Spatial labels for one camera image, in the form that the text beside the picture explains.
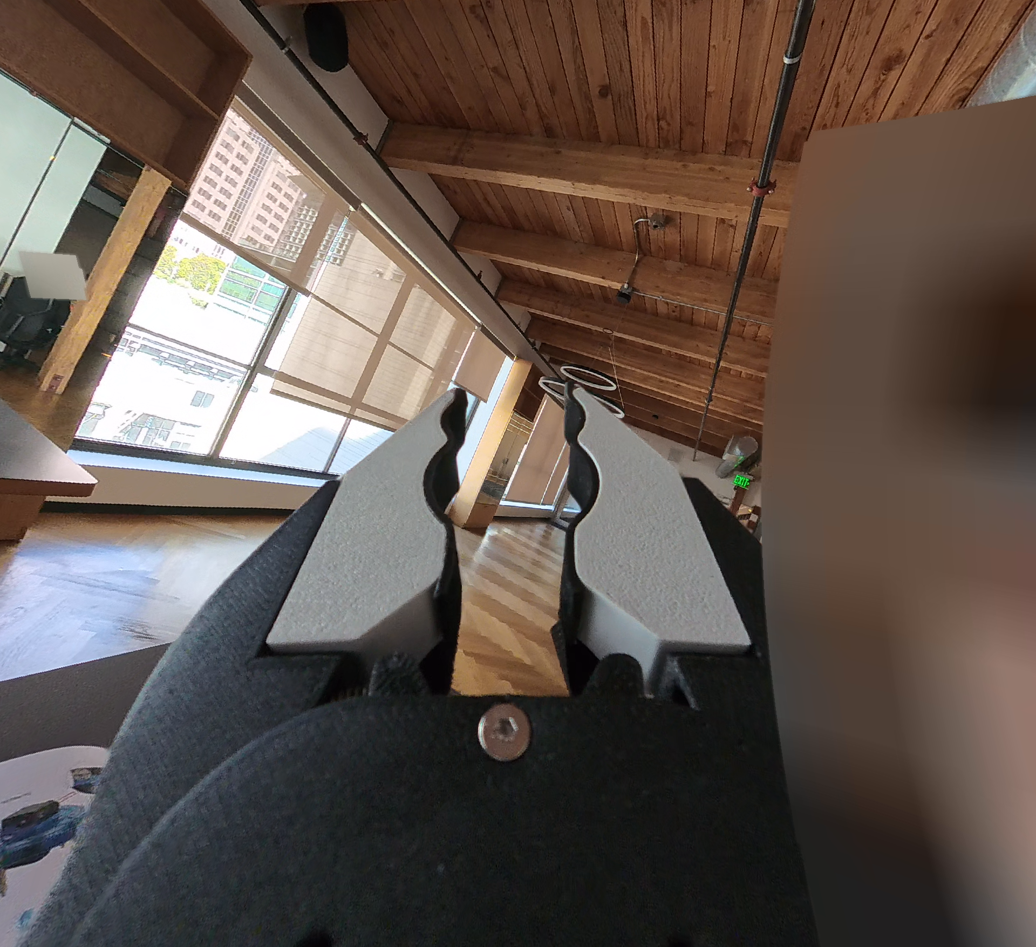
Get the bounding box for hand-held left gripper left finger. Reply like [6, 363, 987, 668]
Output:
[265, 387, 471, 691]

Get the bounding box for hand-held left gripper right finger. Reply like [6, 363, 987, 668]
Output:
[557, 385, 752, 697]

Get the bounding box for wooden column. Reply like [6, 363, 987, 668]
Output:
[36, 166, 175, 393]
[447, 356, 535, 531]

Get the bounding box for beige roller blind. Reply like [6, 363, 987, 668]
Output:
[271, 222, 479, 430]

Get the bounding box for large glass window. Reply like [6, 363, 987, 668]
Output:
[73, 97, 519, 479]

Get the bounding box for ceiling conduit with box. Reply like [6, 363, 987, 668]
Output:
[615, 210, 669, 309]

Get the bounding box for dark top wooden table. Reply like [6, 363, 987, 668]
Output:
[0, 400, 98, 543]

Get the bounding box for white printed instruction sheet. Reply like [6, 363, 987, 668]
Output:
[0, 745, 110, 947]

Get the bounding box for black office chair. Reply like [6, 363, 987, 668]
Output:
[0, 295, 70, 369]

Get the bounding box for black ceiling pipe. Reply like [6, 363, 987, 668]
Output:
[692, 0, 839, 462]

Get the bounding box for frosted glass partition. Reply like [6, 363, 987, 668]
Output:
[0, 69, 110, 268]

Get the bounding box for ring pendant lamp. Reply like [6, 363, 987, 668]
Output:
[536, 363, 629, 422]

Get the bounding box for black wall speaker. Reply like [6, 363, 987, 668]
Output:
[302, 4, 351, 71]

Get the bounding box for silver ceiling duct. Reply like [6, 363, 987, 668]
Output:
[967, 16, 1036, 106]

